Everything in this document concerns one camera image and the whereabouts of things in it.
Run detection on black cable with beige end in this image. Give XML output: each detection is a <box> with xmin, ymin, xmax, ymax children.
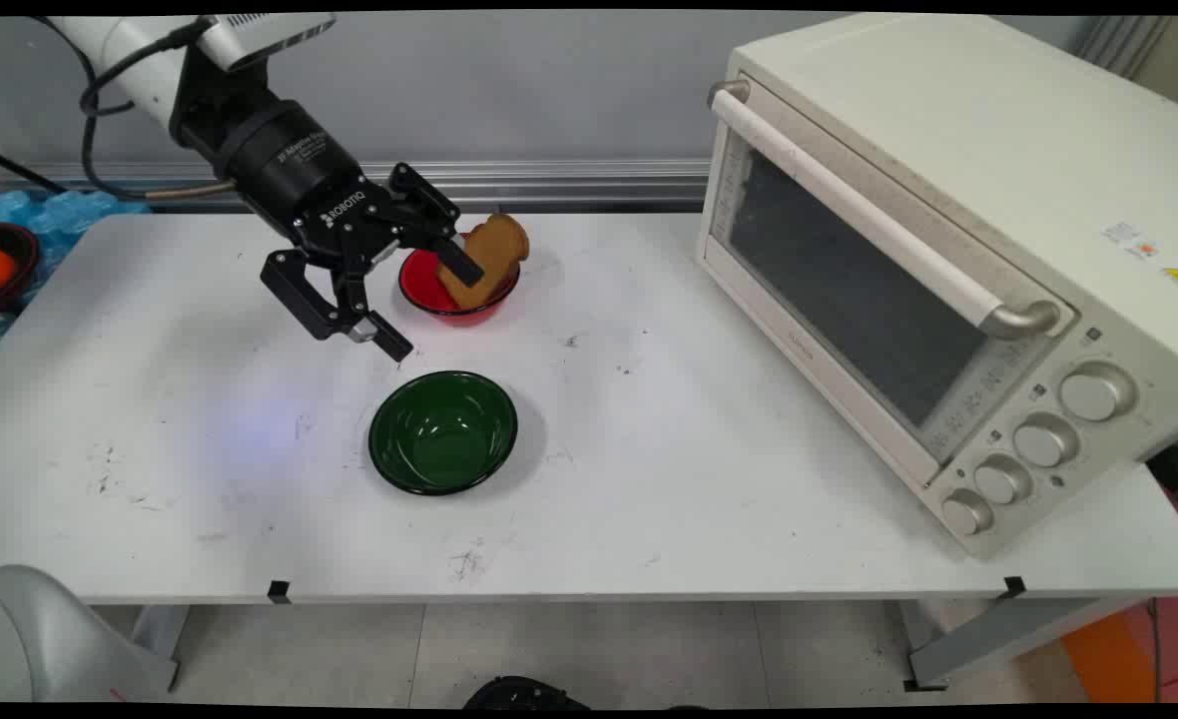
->
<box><xmin>80</xmin><ymin>90</ymin><xmax>243</xmax><ymax>202</ymax></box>

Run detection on large silver oven knob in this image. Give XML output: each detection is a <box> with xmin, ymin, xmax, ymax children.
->
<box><xmin>1059</xmin><ymin>361</ymin><xmax>1138</xmax><ymax>423</ymax></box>

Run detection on dark green bowl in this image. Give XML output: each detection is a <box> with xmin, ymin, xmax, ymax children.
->
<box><xmin>367</xmin><ymin>370</ymin><xmax>519</xmax><ymax>497</ymax></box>

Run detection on aluminium rail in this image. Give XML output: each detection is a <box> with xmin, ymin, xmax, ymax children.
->
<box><xmin>0</xmin><ymin>159</ymin><xmax>716</xmax><ymax>214</ymax></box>

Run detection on grey curtain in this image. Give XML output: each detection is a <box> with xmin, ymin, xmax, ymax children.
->
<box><xmin>1076</xmin><ymin>15</ymin><xmax>1175</xmax><ymax>83</ymax></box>

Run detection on blue plastic bag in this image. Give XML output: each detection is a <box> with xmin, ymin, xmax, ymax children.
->
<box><xmin>0</xmin><ymin>189</ymin><xmax>153</xmax><ymax>360</ymax></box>

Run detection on white label sticker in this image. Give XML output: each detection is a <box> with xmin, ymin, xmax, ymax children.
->
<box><xmin>1100</xmin><ymin>221</ymin><xmax>1162</xmax><ymax>262</ymax></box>

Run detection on thin black background cable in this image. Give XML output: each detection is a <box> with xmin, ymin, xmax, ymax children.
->
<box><xmin>0</xmin><ymin>146</ymin><xmax>71</xmax><ymax>195</ymax></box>

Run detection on grey slanted table leg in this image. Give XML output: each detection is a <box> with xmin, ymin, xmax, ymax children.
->
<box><xmin>898</xmin><ymin>596</ymin><xmax>1149</xmax><ymax>693</ymax></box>

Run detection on red bowl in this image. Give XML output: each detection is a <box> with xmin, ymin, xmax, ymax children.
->
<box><xmin>397</xmin><ymin>240</ymin><xmax>522</xmax><ymax>329</ymax></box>

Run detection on cream toaster oven body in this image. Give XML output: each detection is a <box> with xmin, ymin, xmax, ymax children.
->
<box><xmin>696</xmin><ymin>13</ymin><xmax>1178</xmax><ymax>560</ymax></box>

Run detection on dark brown bowl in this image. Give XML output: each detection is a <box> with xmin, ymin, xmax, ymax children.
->
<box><xmin>0</xmin><ymin>222</ymin><xmax>42</xmax><ymax>321</ymax></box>

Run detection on brown bread slice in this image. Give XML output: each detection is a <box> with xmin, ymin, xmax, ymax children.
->
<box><xmin>436</xmin><ymin>213</ymin><xmax>531</xmax><ymax>311</ymax></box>

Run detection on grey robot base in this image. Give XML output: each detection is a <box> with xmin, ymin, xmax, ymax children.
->
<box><xmin>0</xmin><ymin>564</ymin><xmax>180</xmax><ymax>703</ymax></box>

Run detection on black object on floor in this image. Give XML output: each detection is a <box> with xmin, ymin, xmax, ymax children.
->
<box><xmin>462</xmin><ymin>676</ymin><xmax>591</xmax><ymax>712</ymax></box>

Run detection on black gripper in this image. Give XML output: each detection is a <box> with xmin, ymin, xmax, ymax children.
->
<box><xmin>169</xmin><ymin>45</ymin><xmax>486</xmax><ymax>363</ymax></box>

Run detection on black camera cable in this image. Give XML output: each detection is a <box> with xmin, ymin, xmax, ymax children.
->
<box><xmin>78</xmin><ymin>22</ymin><xmax>207</xmax><ymax>117</ymax></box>

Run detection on glass oven door with handle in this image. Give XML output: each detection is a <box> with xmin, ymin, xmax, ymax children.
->
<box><xmin>699</xmin><ymin>78</ymin><xmax>1079</xmax><ymax>490</ymax></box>

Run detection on orange box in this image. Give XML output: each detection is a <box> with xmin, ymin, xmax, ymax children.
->
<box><xmin>1060</xmin><ymin>591</ymin><xmax>1178</xmax><ymax>704</ymax></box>

